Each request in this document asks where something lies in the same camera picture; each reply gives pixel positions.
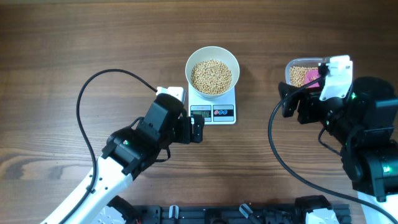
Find pink plastic measuring scoop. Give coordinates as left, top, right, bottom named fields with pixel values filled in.
left=304, top=69, right=320, bottom=85

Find white bowl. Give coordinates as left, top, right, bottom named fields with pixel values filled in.
left=185, top=46, right=240, bottom=100

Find white digital kitchen scale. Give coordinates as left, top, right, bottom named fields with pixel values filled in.
left=188, top=86, right=237, bottom=125

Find clear plastic container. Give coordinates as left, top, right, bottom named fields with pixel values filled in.
left=285, top=58, right=325, bottom=85

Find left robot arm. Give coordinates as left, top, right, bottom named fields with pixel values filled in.
left=44, top=93, right=205, bottom=223

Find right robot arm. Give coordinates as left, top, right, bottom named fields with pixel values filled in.
left=276, top=77, right=397, bottom=223

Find soybeans in white bowl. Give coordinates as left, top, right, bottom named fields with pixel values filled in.
left=190, top=59, right=232, bottom=95

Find soybeans pile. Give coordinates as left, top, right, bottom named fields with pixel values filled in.
left=289, top=66, right=318, bottom=87

